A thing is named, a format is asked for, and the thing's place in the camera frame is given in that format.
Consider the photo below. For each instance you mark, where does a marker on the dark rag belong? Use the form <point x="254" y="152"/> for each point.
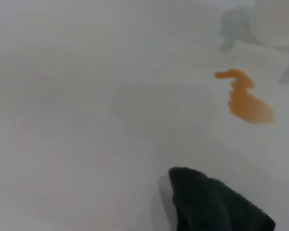
<point x="207" y="204"/>

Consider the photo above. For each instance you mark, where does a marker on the orange liquid stain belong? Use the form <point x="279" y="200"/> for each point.
<point x="248" y="103"/>

